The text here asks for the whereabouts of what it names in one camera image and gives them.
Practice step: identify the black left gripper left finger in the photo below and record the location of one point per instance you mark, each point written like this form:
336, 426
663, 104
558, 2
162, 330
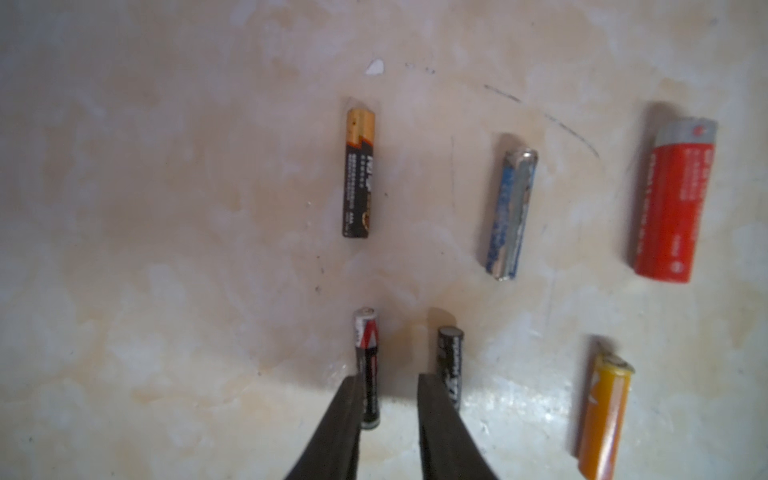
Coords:
333, 450

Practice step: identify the red AA battery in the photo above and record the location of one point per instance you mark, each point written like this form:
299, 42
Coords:
674, 195

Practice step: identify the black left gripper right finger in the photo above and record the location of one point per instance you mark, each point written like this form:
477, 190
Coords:
447, 449

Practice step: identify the blue black battery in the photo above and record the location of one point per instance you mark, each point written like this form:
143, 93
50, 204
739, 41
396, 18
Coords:
449, 362

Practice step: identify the grey black battery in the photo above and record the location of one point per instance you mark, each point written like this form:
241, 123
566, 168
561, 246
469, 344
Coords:
359, 157

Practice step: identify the light blue battery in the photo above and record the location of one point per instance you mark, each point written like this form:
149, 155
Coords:
510, 213

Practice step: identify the yellow battery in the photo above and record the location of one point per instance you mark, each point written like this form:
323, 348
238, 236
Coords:
609, 388

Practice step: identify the black red M&G battery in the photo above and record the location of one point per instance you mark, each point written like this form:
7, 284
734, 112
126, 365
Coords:
366, 346

